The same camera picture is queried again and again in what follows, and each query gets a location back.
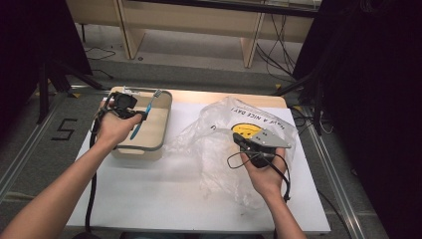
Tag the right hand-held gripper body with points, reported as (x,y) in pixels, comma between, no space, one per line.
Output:
(268,139)

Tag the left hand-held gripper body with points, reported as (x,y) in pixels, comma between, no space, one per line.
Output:
(122,101)

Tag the blue toothbrush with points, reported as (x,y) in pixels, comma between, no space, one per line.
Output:
(147,109)

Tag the beige storage bin grey rim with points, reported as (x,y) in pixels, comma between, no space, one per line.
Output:
(156,129)

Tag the clear plastic bag yellow smiley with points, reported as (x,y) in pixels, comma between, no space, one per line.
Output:
(215,159)

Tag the person's left hand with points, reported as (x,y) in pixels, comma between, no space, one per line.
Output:
(114,131)

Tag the person's right hand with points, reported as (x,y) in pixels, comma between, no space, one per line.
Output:
(267,181)

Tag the black tripod stand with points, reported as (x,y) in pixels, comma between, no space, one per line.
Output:
(317,99)
(43,93)

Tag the black curtain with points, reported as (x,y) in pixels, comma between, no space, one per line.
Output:
(30,40)
(375,99)

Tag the light wooden desk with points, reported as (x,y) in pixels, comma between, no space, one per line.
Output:
(199,20)

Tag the metal floor rail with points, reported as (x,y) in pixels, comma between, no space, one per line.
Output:
(30,146)
(335,186)

